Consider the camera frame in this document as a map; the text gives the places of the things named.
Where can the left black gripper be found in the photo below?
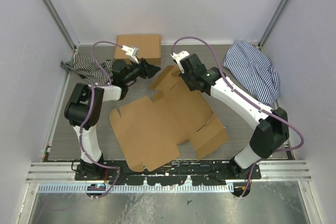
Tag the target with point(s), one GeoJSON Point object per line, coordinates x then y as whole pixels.
{"type": "Point", "coordinates": [146, 70]}

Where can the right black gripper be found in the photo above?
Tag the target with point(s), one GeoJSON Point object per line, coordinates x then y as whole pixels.
{"type": "Point", "coordinates": [183, 76]}

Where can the cardboard box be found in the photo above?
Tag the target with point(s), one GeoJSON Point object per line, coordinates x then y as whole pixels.
{"type": "Point", "coordinates": [149, 130]}
{"type": "Point", "coordinates": [149, 46]}

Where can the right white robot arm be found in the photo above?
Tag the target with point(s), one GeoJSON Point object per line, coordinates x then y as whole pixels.
{"type": "Point", "coordinates": [270, 130]}

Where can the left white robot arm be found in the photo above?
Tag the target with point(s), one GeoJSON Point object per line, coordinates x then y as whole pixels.
{"type": "Point", "coordinates": [84, 107]}

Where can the folded closed cardboard box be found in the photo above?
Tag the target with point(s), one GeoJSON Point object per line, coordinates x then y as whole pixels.
{"type": "Point", "coordinates": [149, 46]}

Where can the blue white striped cloth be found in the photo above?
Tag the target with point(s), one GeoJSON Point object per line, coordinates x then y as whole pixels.
{"type": "Point", "coordinates": [254, 71]}

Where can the black white striped cloth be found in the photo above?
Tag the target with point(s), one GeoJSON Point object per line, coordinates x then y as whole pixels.
{"type": "Point", "coordinates": [86, 69]}

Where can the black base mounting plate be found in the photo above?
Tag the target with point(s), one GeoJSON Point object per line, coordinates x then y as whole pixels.
{"type": "Point", "coordinates": [204, 172]}

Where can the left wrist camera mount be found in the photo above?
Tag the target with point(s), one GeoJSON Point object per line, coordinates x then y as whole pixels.
{"type": "Point", "coordinates": [131, 52]}

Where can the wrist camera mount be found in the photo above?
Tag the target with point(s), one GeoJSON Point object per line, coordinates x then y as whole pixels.
{"type": "Point", "coordinates": [131, 52]}
{"type": "Point", "coordinates": [177, 58]}

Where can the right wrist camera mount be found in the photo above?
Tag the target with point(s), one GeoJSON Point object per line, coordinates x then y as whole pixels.
{"type": "Point", "coordinates": [177, 58]}

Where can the aluminium front rail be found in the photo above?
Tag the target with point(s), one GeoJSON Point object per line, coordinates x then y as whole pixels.
{"type": "Point", "coordinates": [270, 170]}

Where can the right aluminium frame post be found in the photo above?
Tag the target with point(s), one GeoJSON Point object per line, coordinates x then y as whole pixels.
{"type": "Point", "coordinates": [274, 20]}

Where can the aluminium frame post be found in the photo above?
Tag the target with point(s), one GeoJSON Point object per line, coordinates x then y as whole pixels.
{"type": "Point", "coordinates": [274, 20]}
{"type": "Point", "coordinates": [59, 23]}

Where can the left aluminium frame post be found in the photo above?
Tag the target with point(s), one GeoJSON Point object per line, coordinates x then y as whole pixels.
{"type": "Point", "coordinates": [59, 23]}

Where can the slotted grey cable duct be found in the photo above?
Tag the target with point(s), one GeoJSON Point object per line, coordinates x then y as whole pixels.
{"type": "Point", "coordinates": [87, 188]}

